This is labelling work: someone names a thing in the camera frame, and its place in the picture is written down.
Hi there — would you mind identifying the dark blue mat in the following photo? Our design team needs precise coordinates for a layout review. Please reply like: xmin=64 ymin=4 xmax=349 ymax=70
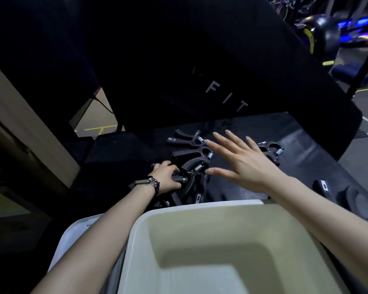
xmin=331 ymin=62 xmax=368 ymax=87

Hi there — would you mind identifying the black and yellow exercise ball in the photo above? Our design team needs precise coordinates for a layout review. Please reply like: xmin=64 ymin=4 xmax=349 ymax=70
xmin=303 ymin=14 xmax=341 ymax=59

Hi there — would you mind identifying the beige wooden panel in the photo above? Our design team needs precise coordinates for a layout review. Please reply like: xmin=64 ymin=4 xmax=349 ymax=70
xmin=0 ymin=54 xmax=81 ymax=189

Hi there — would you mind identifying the person's left forearm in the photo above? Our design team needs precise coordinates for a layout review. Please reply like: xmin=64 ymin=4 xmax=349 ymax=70
xmin=31 ymin=183 xmax=156 ymax=294

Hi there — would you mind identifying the person's right hand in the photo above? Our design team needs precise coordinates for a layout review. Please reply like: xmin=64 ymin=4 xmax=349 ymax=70
xmin=204 ymin=130 xmax=290 ymax=196

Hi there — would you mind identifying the person's left hand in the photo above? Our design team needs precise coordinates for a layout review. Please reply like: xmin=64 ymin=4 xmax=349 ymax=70
xmin=148 ymin=160 xmax=182 ymax=196

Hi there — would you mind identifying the black cable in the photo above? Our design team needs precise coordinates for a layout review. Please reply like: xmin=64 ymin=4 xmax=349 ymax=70
xmin=91 ymin=94 xmax=116 ymax=115

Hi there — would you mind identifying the black metal pole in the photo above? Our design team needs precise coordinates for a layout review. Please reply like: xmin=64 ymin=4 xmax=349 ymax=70
xmin=346 ymin=45 xmax=368 ymax=100

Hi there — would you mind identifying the large black padded board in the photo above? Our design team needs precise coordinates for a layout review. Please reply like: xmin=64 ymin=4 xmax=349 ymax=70
xmin=0 ymin=0 xmax=363 ymax=160

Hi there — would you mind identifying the beaded wrist bracelet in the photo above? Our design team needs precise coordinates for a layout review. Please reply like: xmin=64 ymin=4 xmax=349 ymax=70
xmin=132 ymin=176 xmax=161 ymax=196

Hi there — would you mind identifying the person's right forearm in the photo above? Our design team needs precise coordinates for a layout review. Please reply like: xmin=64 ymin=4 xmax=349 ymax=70
xmin=267 ymin=176 xmax=368 ymax=294

